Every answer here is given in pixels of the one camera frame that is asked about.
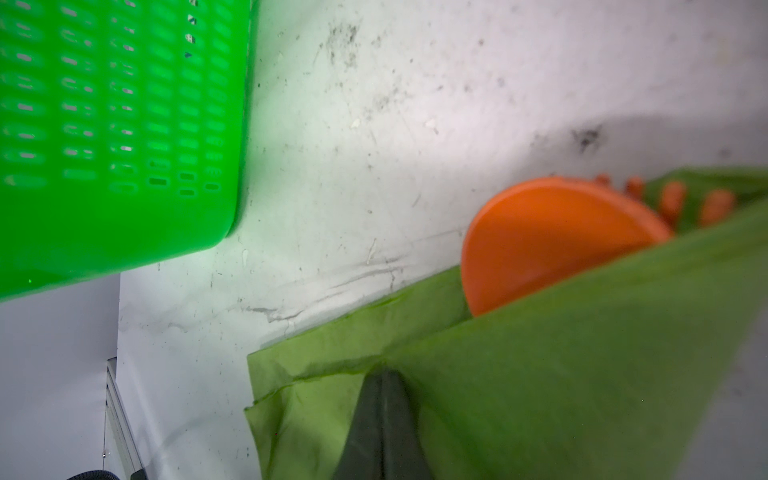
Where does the green paper napkin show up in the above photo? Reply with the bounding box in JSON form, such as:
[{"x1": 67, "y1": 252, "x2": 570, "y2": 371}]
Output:
[{"x1": 245, "y1": 167, "x2": 767, "y2": 479}]

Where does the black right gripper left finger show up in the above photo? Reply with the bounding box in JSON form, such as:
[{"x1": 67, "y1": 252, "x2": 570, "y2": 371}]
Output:
[{"x1": 333, "y1": 373, "x2": 384, "y2": 480}]

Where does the orange plastic fork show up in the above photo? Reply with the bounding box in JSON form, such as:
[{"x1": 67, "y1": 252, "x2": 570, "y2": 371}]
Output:
[{"x1": 623, "y1": 176, "x2": 738, "y2": 233}]

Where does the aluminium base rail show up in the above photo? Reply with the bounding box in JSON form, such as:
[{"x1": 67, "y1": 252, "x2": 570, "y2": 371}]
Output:
[{"x1": 102, "y1": 357, "x2": 148, "y2": 480}]

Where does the bright green plastic basket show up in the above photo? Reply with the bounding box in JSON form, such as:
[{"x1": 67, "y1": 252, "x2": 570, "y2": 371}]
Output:
[{"x1": 1, "y1": 0, "x2": 254, "y2": 300}]

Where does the orange plastic spoon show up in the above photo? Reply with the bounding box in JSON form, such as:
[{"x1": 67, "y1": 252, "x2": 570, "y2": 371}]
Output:
[{"x1": 460, "y1": 175, "x2": 673, "y2": 316}]

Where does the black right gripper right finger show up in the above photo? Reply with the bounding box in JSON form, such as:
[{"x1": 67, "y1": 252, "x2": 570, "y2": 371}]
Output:
[{"x1": 381, "y1": 370, "x2": 433, "y2": 480}]

